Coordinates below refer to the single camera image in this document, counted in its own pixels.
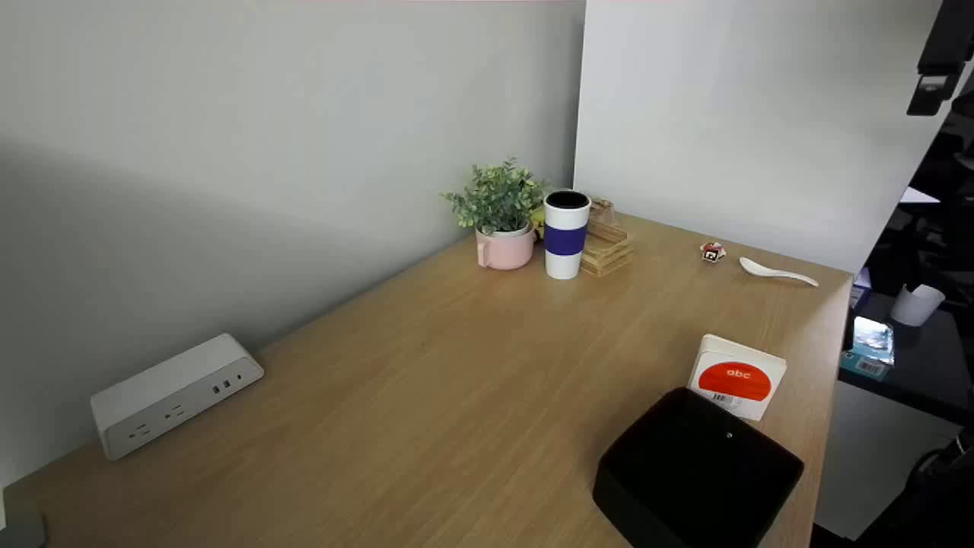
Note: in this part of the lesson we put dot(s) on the white orange abc book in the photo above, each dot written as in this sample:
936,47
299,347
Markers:
738,375

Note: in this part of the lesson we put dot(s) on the black square box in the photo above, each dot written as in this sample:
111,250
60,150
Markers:
692,475

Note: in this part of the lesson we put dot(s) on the white power strip box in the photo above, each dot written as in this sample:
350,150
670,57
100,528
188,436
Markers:
169,394

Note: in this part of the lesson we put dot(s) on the green plant in pink pot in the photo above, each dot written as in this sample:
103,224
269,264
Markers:
504,208

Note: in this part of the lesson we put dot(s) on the white cup with blue band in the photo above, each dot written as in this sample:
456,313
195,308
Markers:
564,234

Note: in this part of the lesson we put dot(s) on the small wooden crate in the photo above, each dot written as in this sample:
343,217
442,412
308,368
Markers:
608,245

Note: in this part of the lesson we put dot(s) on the small red white wrapper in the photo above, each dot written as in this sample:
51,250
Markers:
713,250

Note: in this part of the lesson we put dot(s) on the white ceramic spoon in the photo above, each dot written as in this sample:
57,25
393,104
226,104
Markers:
755,270

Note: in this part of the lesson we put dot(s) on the white cup on side table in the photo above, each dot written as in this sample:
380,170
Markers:
914,307

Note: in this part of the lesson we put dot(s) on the black side table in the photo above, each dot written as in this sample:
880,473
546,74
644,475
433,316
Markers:
928,374

